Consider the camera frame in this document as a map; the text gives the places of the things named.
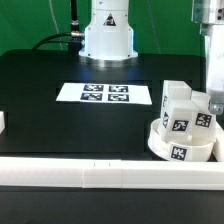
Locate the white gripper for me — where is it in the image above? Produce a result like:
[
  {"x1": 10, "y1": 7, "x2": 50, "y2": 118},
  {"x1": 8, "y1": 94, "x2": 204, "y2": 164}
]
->
[{"x1": 200, "y1": 24, "x2": 224, "y2": 115}]

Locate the paper sheet with markers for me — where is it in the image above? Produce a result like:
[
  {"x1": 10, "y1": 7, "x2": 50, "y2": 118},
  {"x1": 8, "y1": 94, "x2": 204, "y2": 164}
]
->
[{"x1": 56, "y1": 83, "x2": 152, "y2": 105}]

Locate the white right barrier rail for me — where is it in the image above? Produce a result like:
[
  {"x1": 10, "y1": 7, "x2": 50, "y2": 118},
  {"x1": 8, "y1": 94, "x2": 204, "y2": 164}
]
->
[{"x1": 213, "y1": 124, "x2": 224, "y2": 162}]

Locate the white barrier rail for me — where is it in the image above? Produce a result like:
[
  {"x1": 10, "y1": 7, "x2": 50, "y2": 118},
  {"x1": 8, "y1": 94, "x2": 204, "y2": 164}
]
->
[
  {"x1": 0, "y1": 111, "x2": 5, "y2": 134},
  {"x1": 213, "y1": 124, "x2": 224, "y2": 162},
  {"x1": 0, "y1": 157, "x2": 224, "y2": 190}
]

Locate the white front barrier rail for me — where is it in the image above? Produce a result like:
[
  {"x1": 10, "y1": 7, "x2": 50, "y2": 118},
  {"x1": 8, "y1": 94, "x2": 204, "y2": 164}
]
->
[{"x1": 0, "y1": 157, "x2": 224, "y2": 190}]

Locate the black cable with connector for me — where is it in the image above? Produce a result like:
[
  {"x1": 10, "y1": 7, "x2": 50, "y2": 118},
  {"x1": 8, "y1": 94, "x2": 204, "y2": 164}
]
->
[{"x1": 32, "y1": 30, "x2": 86, "y2": 50}]

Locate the black vertical antenna cable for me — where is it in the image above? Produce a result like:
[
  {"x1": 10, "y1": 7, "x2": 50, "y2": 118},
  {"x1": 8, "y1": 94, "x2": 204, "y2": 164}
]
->
[{"x1": 69, "y1": 0, "x2": 80, "y2": 33}]

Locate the white left barrier rail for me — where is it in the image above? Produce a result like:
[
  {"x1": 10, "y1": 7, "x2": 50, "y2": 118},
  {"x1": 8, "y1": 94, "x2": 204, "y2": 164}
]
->
[{"x1": 0, "y1": 111, "x2": 5, "y2": 134}]

